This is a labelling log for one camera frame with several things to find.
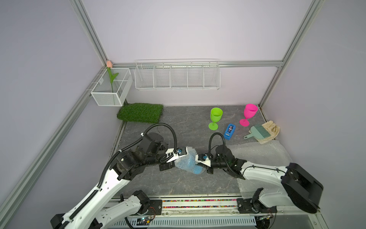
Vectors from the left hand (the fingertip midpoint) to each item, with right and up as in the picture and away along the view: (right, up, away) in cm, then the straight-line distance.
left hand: (177, 155), depth 65 cm
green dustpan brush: (+56, +8, +38) cm, 68 cm away
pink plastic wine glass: (+47, +22, +32) cm, 61 cm away
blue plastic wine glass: (+10, -12, +15) cm, 22 cm away
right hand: (+9, -7, +16) cm, 20 cm away
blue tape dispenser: (+35, +8, +37) cm, 51 cm away
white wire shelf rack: (-2, +47, +32) cm, 57 cm away
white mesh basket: (-42, +37, +25) cm, 61 cm away
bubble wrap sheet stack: (+60, -6, +29) cm, 67 cm away
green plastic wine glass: (+24, +20, +32) cm, 44 cm away
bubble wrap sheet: (+5, -5, +4) cm, 8 cm away
